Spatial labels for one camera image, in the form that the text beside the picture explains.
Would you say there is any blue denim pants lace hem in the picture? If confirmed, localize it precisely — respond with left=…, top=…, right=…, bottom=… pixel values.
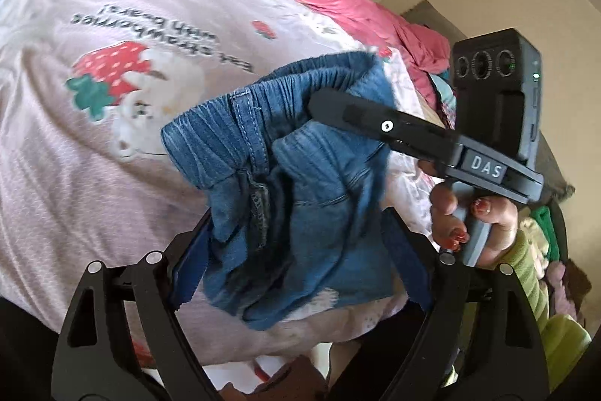
left=160, top=50, right=410, bottom=331

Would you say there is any person right hand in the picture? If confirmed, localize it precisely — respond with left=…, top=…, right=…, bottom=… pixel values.
left=417, top=157, right=521, bottom=270

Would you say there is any person left hand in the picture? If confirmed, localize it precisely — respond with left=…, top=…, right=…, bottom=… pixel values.
left=219, top=355, right=329, bottom=401

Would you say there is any floral teal red pillow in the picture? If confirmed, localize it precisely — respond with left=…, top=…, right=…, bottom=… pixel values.
left=429, top=70, right=456, bottom=129

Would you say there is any pile of colourful clothes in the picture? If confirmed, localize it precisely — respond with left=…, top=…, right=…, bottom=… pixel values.
left=519, top=200, right=592, bottom=328

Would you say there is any pink strawberry print quilt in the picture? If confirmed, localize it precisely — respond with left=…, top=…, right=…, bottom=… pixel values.
left=1, top=0, right=433, bottom=364

